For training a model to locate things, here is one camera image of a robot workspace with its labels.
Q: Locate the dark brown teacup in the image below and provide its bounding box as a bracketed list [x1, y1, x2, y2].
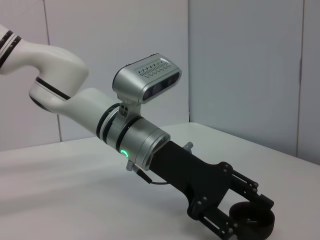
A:
[228, 201, 276, 239]

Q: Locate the black left gripper cable with plug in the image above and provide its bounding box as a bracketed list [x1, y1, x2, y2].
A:
[126, 159, 172, 186]

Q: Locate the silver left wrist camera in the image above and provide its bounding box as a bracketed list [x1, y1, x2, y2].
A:
[112, 52, 182, 105]

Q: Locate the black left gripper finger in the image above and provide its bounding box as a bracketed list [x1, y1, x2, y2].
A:
[228, 170, 275, 211]

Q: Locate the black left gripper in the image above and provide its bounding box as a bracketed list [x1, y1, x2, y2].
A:
[148, 141, 238, 240]

